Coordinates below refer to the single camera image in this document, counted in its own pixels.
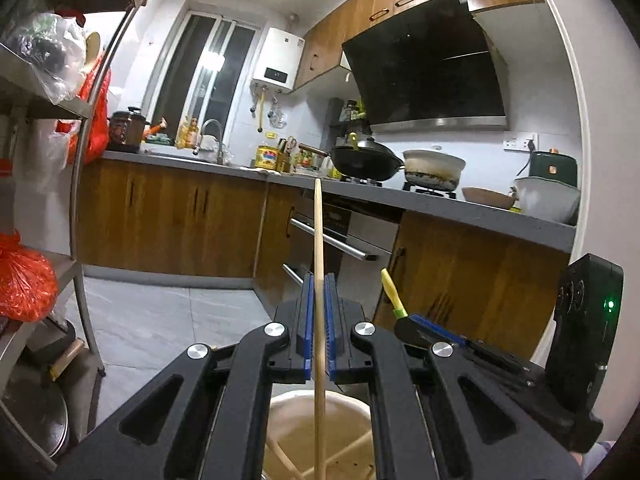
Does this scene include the white casserole pot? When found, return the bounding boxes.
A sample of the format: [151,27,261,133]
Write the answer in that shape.
[402,147,467,192]

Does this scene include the gas stove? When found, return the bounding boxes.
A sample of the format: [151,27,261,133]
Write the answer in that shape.
[340,175,458,200]

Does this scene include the green plastic knife yellow tip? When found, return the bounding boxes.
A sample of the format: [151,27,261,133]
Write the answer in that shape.
[380,267,412,322]

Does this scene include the wooden cabinet beside oven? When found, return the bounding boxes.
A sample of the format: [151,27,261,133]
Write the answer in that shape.
[372,210,573,361]

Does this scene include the yellow cooking oil bottles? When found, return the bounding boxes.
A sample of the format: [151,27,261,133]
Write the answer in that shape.
[175,116,201,150]

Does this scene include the round steel pot lid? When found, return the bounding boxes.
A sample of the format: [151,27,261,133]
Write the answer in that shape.
[0,360,71,461]

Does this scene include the beige shallow bowl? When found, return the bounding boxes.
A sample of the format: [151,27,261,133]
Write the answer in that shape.
[461,186,518,211]

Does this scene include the wooden base cabinets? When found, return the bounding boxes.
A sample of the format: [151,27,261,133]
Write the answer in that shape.
[75,160,311,306]

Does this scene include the black spice rack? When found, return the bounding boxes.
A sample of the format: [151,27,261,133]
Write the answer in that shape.
[327,97,373,136]

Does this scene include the white water heater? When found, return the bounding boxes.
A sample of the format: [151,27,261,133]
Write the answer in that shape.
[250,26,307,95]

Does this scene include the kitchen window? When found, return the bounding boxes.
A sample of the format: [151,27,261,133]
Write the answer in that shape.
[150,7,261,141]

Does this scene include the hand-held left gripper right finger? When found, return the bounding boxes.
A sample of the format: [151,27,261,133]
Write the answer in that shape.
[322,272,583,480]

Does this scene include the wooden handled tool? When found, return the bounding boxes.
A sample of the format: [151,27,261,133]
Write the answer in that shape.
[47,337,86,378]

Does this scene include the crumpled red plastic bag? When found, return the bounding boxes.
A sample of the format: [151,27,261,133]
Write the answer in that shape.
[0,230,60,322]

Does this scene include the grey kitchen countertop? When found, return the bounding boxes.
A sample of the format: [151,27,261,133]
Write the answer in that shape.
[100,147,578,253]

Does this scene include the cream ceramic utensil holder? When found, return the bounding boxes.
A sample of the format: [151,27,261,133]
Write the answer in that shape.
[262,391,376,480]

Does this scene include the white wall socket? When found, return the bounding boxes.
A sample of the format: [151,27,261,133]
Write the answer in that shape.
[504,132,538,151]

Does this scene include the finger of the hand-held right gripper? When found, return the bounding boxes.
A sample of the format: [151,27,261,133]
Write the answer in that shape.
[394,312,531,377]

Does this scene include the hanging red plastic bag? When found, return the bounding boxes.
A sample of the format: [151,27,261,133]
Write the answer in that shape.
[55,52,113,166]

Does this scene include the hanging white plastic bag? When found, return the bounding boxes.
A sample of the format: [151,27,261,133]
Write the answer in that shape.
[20,120,76,196]

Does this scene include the dark pressure cooker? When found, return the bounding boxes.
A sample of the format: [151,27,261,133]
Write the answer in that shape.
[106,106,151,153]

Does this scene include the chrome kitchen faucet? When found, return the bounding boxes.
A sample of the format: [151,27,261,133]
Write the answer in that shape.
[197,119,224,165]

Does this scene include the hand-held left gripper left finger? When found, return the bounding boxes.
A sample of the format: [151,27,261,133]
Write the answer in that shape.
[50,272,316,480]

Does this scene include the large white bowl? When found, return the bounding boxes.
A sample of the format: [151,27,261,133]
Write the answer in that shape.
[514,176,582,226]

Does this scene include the steel shelf rack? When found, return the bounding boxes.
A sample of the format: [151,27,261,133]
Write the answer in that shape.
[0,0,156,461]

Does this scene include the black wok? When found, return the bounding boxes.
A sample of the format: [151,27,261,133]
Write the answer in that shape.
[299,132,406,183]

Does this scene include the built-in steel oven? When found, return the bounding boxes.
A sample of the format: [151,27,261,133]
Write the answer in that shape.
[282,190,401,311]

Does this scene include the black range hood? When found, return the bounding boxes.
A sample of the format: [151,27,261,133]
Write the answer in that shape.
[341,0,510,133]

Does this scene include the wooden chopstick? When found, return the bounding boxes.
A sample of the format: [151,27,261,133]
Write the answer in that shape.
[267,440,303,478]
[311,178,328,480]
[325,430,375,466]

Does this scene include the clear plastic bag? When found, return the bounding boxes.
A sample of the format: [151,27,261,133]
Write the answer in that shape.
[2,12,88,106]

